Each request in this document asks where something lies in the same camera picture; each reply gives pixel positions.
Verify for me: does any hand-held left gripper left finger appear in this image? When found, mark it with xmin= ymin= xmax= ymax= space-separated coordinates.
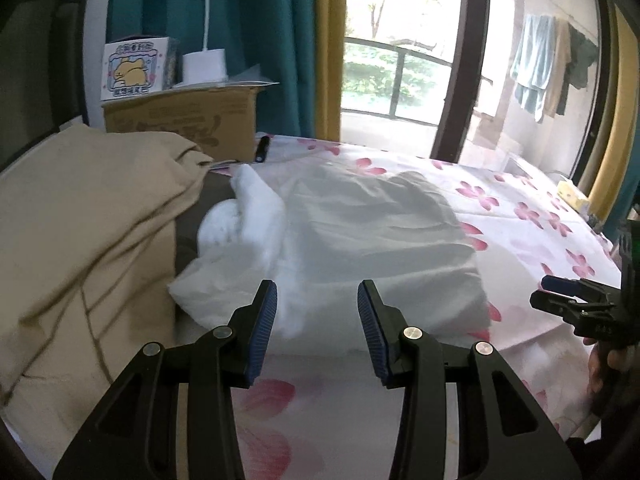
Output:
xmin=52 ymin=280 xmax=278 ymax=480

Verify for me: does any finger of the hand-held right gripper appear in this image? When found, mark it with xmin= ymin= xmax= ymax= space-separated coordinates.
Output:
xmin=541 ymin=275 xmax=621 ymax=302
xmin=529 ymin=290 xmax=617 ymax=327

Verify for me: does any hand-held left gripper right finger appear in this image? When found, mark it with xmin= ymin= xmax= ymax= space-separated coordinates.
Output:
xmin=356 ymin=280 xmax=583 ymax=480

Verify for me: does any large white garment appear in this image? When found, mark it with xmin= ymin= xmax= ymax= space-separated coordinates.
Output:
xmin=167 ymin=162 xmax=491 ymax=356

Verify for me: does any person's right forearm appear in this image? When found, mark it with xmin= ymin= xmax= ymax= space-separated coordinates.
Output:
xmin=565 ymin=405 xmax=640 ymax=480

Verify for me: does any person's right hand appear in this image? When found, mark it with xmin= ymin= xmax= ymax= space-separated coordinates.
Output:
xmin=587 ymin=345 xmax=608 ymax=395

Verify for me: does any pink floral bed sheet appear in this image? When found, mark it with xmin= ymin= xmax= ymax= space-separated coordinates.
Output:
xmin=170 ymin=132 xmax=623 ymax=480

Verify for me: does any yellow tissue box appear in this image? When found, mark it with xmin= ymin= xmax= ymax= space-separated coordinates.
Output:
xmin=557 ymin=180 xmax=591 ymax=211

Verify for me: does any yellow curtain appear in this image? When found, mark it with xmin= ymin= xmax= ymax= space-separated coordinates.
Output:
xmin=312 ymin=0 xmax=348 ymax=141
xmin=587 ymin=2 xmax=640 ymax=221

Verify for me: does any beige blanket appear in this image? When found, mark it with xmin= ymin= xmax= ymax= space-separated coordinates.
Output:
xmin=0 ymin=124 xmax=216 ymax=411

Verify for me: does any hanging beige garment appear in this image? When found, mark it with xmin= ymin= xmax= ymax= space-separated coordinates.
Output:
xmin=542 ymin=20 xmax=573 ymax=118

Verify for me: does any hanging blue towel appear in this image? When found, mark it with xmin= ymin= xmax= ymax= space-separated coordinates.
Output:
xmin=510 ymin=14 xmax=557 ymax=123

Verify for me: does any large brown cardboard box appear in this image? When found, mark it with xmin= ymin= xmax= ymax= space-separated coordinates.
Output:
xmin=101 ymin=85 xmax=268 ymax=163

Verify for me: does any hanging dark green garment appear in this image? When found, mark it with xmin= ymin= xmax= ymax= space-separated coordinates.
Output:
xmin=555 ymin=25 xmax=599 ymax=116

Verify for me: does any dark balcony railing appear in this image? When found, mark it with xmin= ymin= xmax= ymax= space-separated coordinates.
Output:
xmin=342 ymin=35 xmax=496 ymax=121

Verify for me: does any white paper sheet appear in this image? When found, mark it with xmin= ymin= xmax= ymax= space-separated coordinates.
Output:
xmin=172 ymin=62 xmax=281 ymax=90

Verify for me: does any white cylinder device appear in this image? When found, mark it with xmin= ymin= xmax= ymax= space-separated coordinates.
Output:
xmin=181 ymin=48 xmax=230 ymax=83

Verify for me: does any cartoon printed box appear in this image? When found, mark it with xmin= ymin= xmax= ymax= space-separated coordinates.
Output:
xmin=100 ymin=35 xmax=181 ymax=102

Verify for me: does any teal curtain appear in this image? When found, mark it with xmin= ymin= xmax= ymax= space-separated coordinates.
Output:
xmin=107 ymin=0 xmax=321 ymax=138

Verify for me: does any black sliding door frame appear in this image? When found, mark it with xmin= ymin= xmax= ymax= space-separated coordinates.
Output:
xmin=429 ymin=0 xmax=493 ymax=163

